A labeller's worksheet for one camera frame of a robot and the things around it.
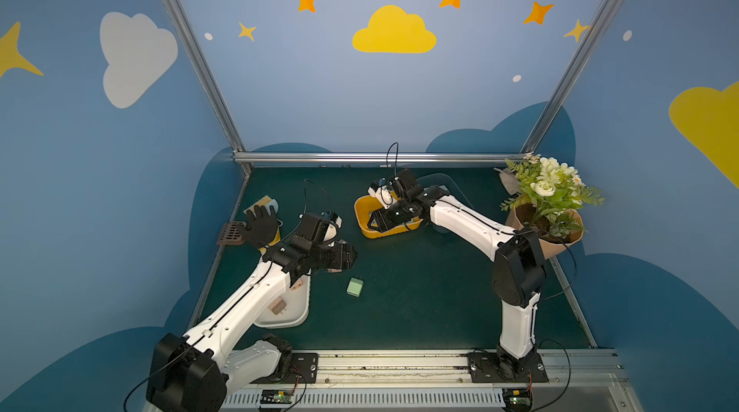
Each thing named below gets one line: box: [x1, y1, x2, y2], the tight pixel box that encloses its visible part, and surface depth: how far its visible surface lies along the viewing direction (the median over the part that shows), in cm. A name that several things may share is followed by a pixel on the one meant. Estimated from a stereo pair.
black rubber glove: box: [237, 205, 279, 250], surface depth 104 cm
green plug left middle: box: [346, 277, 364, 298], surface depth 89 cm
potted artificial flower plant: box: [493, 152, 606, 260], surface depth 80 cm
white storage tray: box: [254, 268, 312, 328], surface depth 84 cm
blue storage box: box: [415, 173, 466, 200], surface depth 113 cm
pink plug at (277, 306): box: [267, 296, 287, 315], surface depth 84 cm
